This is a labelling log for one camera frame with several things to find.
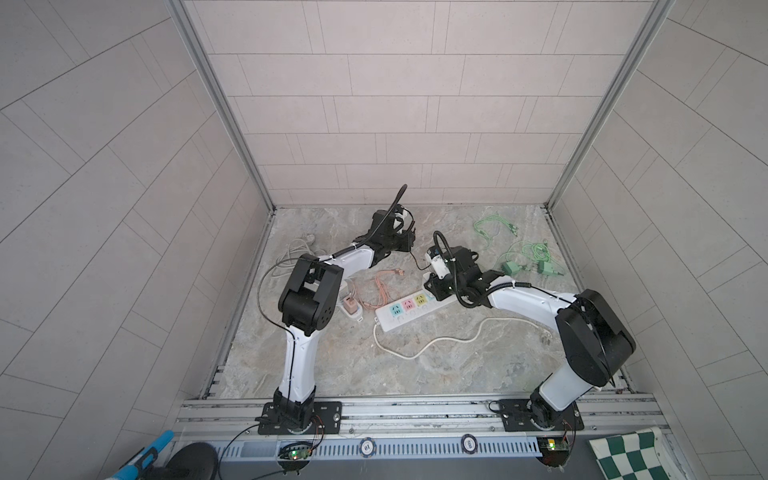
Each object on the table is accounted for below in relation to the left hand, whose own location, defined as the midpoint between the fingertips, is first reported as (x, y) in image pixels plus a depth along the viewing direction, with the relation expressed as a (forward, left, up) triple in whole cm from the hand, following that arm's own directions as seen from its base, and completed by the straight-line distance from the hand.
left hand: (421, 231), depth 97 cm
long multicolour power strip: (-24, +4, -7) cm, 25 cm away
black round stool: (-60, +53, -11) cm, 81 cm away
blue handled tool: (-61, +51, +12) cm, 80 cm away
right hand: (-17, -2, -5) cm, 17 cm away
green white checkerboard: (-58, -45, -7) cm, 74 cm away
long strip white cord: (-32, -8, -8) cm, 34 cm away
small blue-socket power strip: (-25, +19, -8) cm, 33 cm away
